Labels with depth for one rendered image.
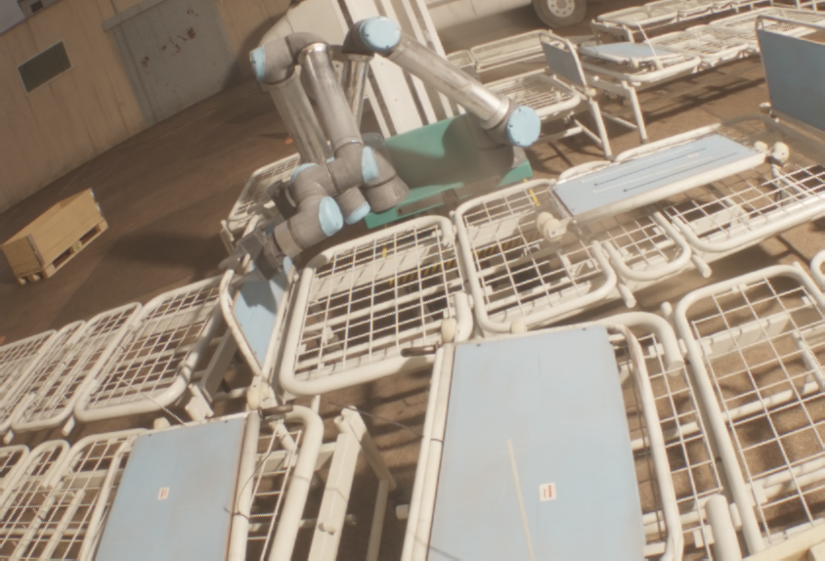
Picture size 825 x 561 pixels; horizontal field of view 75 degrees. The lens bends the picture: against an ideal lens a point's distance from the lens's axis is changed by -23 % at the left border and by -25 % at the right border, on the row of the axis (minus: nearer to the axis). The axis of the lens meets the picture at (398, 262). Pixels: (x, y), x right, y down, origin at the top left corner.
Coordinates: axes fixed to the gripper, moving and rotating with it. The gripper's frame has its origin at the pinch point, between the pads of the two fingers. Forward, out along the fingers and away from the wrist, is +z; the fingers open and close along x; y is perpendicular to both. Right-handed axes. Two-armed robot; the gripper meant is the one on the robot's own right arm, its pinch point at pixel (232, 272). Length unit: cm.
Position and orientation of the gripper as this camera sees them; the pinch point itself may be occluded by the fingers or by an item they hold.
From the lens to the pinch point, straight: 188.0
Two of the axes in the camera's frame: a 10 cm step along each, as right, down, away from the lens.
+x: -4.9, -7.9, -3.7
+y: -0.1, -4.2, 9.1
